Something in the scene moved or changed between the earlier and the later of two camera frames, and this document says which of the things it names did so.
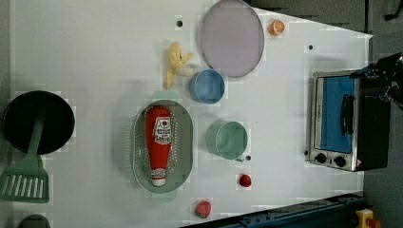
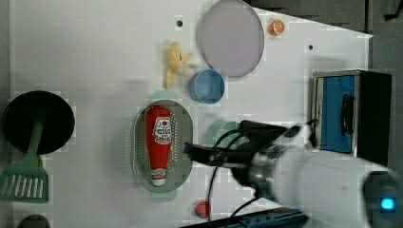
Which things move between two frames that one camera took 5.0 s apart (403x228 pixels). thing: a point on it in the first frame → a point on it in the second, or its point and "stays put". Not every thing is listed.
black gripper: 389,68 → 256,138
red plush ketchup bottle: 159,123 stays put
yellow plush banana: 176,59 stays put
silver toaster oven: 349,130 stays put
